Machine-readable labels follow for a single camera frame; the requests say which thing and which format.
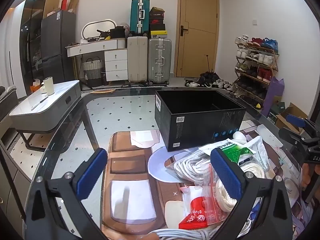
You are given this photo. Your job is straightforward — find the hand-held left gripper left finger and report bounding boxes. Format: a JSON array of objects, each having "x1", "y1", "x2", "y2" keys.
[{"x1": 24, "y1": 148, "x2": 108, "y2": 240}]

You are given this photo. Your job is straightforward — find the white cord bundle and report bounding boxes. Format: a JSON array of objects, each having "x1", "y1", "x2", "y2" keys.
[{"x1": 147, "y1": 217, "x2": 253, "y2": 240}]

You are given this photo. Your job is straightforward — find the purple yoga mat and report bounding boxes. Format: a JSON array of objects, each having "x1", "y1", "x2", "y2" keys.
[{"x1": 262, "y1": 76, "x2": 285, "y2": 117}]

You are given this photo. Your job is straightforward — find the beige suitcase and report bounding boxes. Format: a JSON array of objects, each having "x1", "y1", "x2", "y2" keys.
[{"x1": 127, "y1": 36, "x2": 148, "y2": 83}]

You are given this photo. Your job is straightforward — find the flat cardboard carton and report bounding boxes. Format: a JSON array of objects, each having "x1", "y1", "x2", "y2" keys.
[{"x1": 68, "y1": 0, "x2": 80, "y2": 14}]

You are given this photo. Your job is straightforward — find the black glass cabinet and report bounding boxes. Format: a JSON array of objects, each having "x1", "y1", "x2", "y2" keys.
[{"x1": 20, "y1": 0, "x2": 50, "y2": 93}]

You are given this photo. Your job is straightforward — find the white dressing table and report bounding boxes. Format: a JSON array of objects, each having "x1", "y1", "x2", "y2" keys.
[{"x1": 65, "y1": 39, "x2": 128, "y2": 82}]

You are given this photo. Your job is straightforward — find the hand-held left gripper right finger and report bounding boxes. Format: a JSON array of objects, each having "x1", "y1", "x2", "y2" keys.
[{"x1": 210, "y1": 148, "x2": 293, "y2": 240}]

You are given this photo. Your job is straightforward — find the green box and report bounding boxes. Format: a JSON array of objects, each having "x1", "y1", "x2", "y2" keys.
[{"x1": 267, "y1": 102, "x2": 285, "y2": 123}]

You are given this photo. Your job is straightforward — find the silver suitcase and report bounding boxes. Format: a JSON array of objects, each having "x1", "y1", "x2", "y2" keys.
[{"x1": 147, "y1": 38, "x2": 172, "y2": 85}]

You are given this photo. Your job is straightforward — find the table knife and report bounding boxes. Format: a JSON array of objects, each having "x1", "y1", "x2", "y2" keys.
[{"x1": 31, "y1": 96, "x2": 49, "y2": 110}]

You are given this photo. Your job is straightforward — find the dark grey refrigerator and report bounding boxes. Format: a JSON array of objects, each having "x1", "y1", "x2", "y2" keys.
[{"x1": 41, "y1": 10, "x2": 77, "y2": 84}]

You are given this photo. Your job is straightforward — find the pile of shoes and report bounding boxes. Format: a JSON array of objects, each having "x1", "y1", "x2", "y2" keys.
[{"x1": 184, "y1": 71, "x2": 235, "y2": 90}]

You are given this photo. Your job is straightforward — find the green white medicine packet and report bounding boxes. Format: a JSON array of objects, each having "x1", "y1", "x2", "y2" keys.
[{"x1": 199, "y1": 139, "x2": 255, "y2": 165}]

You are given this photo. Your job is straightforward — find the black cardboard box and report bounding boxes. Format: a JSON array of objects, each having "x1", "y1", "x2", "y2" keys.
[{"x1": 154, "y1": 89, "x2": 247, "y2": 152}]

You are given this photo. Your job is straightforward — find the white printed plastic bag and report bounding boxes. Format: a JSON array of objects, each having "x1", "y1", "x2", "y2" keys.
[{"x1": 246, "y1": 135, "x2": 273, "y2": 173}]

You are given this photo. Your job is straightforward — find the woven basket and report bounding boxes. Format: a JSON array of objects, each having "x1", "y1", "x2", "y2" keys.
[{"x1": 82, "y1": 57, "x2": 103, "y2": 88}]

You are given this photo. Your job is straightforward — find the rows of assorted sneakers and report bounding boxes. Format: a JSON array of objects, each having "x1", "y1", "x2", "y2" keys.
[{"x1": 234, "y1": 34, "x2": 279, "y2": 103}]

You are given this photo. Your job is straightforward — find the white coffee table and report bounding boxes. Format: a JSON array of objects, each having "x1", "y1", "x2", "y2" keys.
[{"x1": 9, "y1": 80, "x2": 82, "y2": 153}]

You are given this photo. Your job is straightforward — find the orange tissue box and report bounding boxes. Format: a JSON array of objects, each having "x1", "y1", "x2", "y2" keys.
[{"x1": 30, "y1": 79, "x2": 44, "y2": 90}]

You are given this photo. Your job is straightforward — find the open dark shoe box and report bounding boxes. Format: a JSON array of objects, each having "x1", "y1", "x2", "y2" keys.
[{"x1": 149, "y1": 7, "x2": 165, "y2": 19}]

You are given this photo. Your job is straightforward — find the wooden shoe rack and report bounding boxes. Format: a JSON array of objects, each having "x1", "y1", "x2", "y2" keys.
[{"x1": 234, "y1": 36, "x2": 280, "y2": 105}]

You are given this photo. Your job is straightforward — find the oval mirror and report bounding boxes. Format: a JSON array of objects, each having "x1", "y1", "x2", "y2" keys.
[{"x1": 82, "y1": 19, "x2": 118, "y2": 40}]

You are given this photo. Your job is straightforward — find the white cable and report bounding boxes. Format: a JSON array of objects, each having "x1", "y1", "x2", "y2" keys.
[{"x1": 165, "y1": 147, "x2": 218, "y2": 188}]

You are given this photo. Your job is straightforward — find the thin black pole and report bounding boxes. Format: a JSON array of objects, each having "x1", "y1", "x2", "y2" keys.
[{"x1": 204, "y1": 54, "x2": 213, "y2": 73}]

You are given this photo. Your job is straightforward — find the printed table mat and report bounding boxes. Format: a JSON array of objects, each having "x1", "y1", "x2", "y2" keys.
[{"x1": 100, "y1": 120, "x2": 317, "y2": 240}]

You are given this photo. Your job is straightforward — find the upholstered sofa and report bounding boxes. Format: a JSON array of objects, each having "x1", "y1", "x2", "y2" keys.
[{"x1": 0, "y1": 85, "x2": 19, "y2": 130}]

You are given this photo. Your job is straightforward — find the tan door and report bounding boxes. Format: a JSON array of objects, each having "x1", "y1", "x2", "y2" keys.
[{"x1": 174, "y1": 0, "x2": 220, "y2": 78}]

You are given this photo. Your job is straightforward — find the brown cardboard box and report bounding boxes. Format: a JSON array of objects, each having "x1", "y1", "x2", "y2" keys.
[{"x1": 275, "y1": 102, "x2": 309, "y2": 134}]

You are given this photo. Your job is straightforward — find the person's right hand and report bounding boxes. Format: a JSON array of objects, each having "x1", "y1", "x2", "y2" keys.
[{"x1": 301, "y1": 165, "x2": 310, "y2": 188}]

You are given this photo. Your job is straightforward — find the white rope coil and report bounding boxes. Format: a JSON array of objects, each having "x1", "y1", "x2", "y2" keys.
[{"x1": 239, "y1": 162, "x2": 265, "y2": 180}]

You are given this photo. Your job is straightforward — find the red white packet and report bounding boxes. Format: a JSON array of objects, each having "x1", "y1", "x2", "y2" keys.
[{"x1": 179, "y1": 185, "x2": 223, "y2": 230}]

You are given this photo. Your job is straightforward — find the cream cup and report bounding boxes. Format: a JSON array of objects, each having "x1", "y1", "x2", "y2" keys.
[{"x1": 42, "y1": 77, "x2": 55, "y2": 96}]

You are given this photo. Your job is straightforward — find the teal suitcase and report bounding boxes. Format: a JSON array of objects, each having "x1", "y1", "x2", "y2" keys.
[{"x1": 130, "y1": 0, "x2": 150, "y2": 37}]

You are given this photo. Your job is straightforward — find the white foam wrap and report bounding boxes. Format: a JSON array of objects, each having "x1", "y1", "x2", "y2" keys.
[{"x1": 232, "y1": 131, "x2": 247, "y2": 144}]

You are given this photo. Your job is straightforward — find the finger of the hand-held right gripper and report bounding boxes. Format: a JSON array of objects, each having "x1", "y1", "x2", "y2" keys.
[
  {"x1": 279, "y1": 127, "x2": 320, "y2": 153},
  {"x1": 286, "y1": 114, "x2": 317, "y2": 137}
]

